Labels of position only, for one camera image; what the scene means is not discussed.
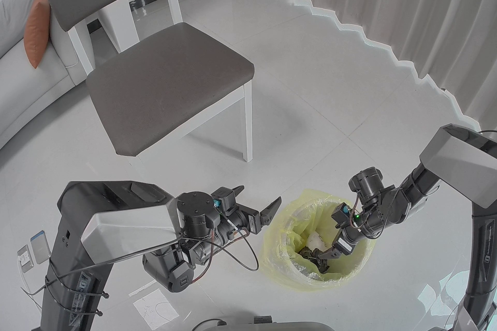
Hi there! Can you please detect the light grey sofa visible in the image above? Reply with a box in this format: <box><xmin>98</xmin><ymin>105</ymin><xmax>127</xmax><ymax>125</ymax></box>
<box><xmin>0</xmin><ymin>0</ymin><xmax>88</xmax><ymax>152</ymax></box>

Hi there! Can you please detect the white upright panel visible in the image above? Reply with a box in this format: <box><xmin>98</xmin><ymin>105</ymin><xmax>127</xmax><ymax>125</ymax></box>
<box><xmin>94</xmin><ymin>0</ymin><xmax>141</xmax><ymax>54</ymax></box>

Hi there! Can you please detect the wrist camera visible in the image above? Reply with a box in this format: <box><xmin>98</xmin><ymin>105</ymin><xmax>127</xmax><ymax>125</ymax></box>
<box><xmin>211</xmin><ymin>186</ymin><xmax>238</xmax><ymax>216</ymax></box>
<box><xmin>331</xmin><ymin>202</ymin><xmax>360</xmax><ymax>230</ymax></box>

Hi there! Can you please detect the crumpled dark trash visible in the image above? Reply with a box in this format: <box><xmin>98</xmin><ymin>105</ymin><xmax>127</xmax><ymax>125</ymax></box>
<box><xmin>298</xmin><ymin>246</ymin><xmax>331</xmax><ymax>273</ymax></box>

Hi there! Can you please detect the yellow plastic bag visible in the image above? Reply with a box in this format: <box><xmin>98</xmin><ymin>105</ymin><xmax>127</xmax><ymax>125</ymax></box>
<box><xmin>263</xmin><ymin>188</ymin><xmax>370</xmax><ymax>288</ymax></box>

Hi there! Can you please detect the black cable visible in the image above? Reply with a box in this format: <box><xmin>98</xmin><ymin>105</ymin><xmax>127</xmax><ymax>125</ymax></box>
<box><xmin>180</xmin><ymin>228</ymin><xmax>260</xmax><ymax>272</ymax></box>

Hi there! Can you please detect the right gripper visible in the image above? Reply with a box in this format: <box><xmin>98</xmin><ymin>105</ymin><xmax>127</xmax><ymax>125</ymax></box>
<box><xmin>312</xmin><ymin>228</ymin><xmax>368</xmax><ymax>260</ymax></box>

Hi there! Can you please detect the white chair with grey seat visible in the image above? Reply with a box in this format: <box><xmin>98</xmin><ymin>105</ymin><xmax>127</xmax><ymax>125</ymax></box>
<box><xmin>47</xmin><ymin>0</ymin><xmax>256</xmax><ymax>163</ymax></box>

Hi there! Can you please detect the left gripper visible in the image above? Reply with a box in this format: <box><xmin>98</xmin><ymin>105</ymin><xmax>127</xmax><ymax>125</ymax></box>
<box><xmin>216</xmin><ymin>185</ymin><xmax>282</xmax><ymax>245</ymax></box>

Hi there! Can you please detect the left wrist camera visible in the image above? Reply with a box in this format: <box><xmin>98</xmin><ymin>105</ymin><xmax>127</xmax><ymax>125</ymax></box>
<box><xmin>211</xmin><ymin>186</ymin><xmax>238</xmax><ymax>216</ymax></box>

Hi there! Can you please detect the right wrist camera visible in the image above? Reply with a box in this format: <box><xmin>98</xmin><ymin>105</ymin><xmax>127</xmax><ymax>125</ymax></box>
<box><xmin>331</xmin><ymin>202</ymin><xmax>360</xmax><ymax>230</ymax></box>

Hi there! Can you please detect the orange cushion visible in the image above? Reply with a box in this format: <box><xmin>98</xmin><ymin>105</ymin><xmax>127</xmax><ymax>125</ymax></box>
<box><xmin>24</xmin><ymin>0</ymin><xmax>51</xmax><ymax>70</ymax></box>

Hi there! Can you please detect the crumpled white paper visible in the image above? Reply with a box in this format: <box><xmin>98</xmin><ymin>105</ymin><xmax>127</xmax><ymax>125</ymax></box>
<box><xmin>306</xmin><ymin>230</ymin><xmax>331</xmax><ymax>251</ymax></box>

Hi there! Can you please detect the white trash bin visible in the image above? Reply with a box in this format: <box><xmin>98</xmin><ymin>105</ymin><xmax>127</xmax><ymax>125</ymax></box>
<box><xmin>285</xmin><ymin>199</ymin><xmax>368</xmax><ymax>282</ymax></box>

